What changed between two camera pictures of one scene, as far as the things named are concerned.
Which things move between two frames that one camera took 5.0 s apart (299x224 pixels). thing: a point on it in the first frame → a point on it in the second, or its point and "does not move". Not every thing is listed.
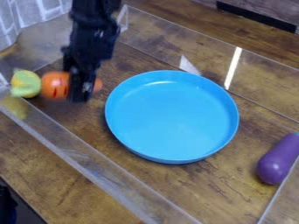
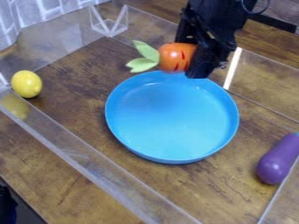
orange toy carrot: x=56 y=84 → x=173 y=58
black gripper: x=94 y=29 → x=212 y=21
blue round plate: x=173 y=116 does not move
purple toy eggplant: x=276 y=164 does not move
